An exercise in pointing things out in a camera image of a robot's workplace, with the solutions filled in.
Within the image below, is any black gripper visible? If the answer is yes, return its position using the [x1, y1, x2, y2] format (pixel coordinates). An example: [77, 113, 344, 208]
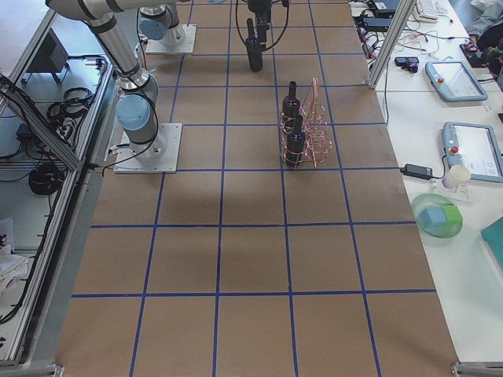
[247, 0, 273, 49]

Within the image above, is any dark glass wine bottle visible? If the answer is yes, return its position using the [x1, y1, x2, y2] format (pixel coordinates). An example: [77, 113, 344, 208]
[244, 18, 263, 72]

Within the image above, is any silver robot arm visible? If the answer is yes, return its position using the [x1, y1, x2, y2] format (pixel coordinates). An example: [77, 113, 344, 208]
[139, 1, 273, 54]
[46, 1, 182, 161]

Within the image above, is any dark wine bottle in basket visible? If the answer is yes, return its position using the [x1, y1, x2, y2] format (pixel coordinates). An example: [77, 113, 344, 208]
[285, 115, 306, 167]

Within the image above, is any black power brick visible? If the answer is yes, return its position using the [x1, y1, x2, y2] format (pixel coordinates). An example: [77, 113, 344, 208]
[362, 17, 392, 32]

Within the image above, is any blue teach pendant far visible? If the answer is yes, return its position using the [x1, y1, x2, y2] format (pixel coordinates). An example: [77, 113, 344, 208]
[424, 61, 488, 102]

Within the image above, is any blue teach pendant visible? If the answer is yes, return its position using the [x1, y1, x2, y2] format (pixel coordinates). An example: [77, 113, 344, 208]
[442, 122, 502, 183]
[424, 61, 488, 102]

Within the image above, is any black power adapter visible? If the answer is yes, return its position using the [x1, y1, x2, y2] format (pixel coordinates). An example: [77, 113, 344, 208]
[400, 163, 433, 181]

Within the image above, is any blue teach pendant near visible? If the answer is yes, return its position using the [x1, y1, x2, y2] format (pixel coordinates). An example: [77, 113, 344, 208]
[442, 122, 502, 183]

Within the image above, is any white paper cup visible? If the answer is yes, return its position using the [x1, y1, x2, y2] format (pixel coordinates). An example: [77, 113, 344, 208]
[442, 165, 471, 190]

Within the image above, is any green bowl with blocks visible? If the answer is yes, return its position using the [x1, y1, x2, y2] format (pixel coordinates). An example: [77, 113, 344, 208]
[411, 193, 463, 238]

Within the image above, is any copper wire wine basket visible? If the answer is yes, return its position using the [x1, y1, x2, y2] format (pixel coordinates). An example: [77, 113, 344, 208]
[280, 77, 332, 168]

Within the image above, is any aluminium frame post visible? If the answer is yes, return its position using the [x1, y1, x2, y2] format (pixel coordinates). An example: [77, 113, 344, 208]
[366, 0, 416, 90]

